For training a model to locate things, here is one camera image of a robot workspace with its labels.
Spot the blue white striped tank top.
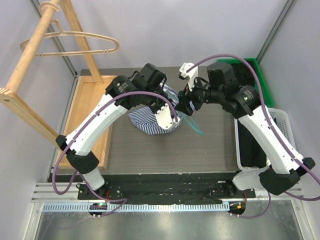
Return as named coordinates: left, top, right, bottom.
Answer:
left=127, top=84, right=186, bottom=136

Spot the wooden clothes rack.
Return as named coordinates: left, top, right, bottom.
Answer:
left=0, top=0, right=102, bottom=163

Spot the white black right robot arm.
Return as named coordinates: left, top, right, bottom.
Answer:
left=175, top=62, right=315, bottom=198

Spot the wooden hanger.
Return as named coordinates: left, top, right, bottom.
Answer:
left=35, top=16, right=120, bottom=57

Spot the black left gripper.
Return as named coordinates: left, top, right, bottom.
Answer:
left=142, top=85, right=174, bottom=118

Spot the white slotted cable duct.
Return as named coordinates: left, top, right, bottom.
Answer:
left=42, top=202, right=230, bottom=213

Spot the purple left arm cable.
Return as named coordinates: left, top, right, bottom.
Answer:
left=51, top=90, right=181, bottom=217

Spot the white perforated laundry basket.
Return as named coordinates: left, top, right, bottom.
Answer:
left=234, top=107, right=311, bottom=198

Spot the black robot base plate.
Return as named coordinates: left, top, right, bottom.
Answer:
left=76, top=172, right=256, bottom=205

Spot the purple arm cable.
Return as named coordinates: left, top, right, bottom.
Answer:
left=51, top=90, right=181, bottom=217
left=186, top=53, right=320, bottom=220

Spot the green plastic tray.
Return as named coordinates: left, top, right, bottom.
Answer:
left=217, top=58, right=274, bottom=108

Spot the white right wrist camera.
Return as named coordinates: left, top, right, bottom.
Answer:
left=178, top=62, right=198, bottom=92

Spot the black garment in basket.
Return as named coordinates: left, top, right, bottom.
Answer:
left=237, top=121, right=267, bottom=168

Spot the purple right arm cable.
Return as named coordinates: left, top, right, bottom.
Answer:
left=186, top=53, right=320, bottom=220

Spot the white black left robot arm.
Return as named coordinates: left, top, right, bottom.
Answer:
left=56, top=63, right=179, bottom=200

